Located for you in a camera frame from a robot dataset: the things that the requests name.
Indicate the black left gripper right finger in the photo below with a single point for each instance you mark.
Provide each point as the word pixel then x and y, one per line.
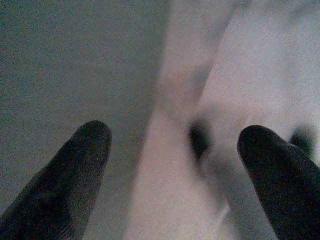
pixel 282 180

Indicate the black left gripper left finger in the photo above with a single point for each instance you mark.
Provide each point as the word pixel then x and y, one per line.
pixel 62 180

